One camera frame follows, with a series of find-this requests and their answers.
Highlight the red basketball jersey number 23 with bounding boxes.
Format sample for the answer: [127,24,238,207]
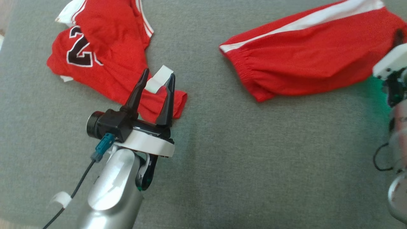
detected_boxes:
[47,0,188,123]

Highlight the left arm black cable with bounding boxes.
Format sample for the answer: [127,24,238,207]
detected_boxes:
[42,159,96,229]

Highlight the left teal cable connector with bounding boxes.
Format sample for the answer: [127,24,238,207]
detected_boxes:
[91,133,115,163]

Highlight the grey and yellow sofa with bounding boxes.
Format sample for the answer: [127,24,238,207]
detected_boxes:
[0,0,407,229]

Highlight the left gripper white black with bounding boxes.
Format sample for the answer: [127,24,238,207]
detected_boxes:
[113,68,176,158]

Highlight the white cable tape tag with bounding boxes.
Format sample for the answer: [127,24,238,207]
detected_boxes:
[50,191,72,209]

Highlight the red shorts white stripe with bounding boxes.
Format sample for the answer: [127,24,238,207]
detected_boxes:
[219,0,407,102]

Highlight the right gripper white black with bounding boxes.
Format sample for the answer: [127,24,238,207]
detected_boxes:
[373,29,407,80]

